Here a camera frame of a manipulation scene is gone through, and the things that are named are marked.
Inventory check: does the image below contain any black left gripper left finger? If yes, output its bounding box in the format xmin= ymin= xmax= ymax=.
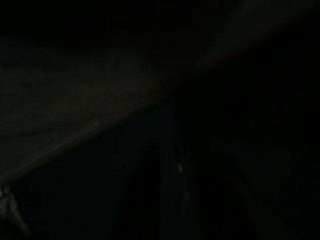
xmin=107 ymin=139 xmax=156 ymax=240

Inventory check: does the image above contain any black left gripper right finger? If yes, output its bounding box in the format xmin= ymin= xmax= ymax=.
xmin=157 ymin=99 xmax=201 ymax=240

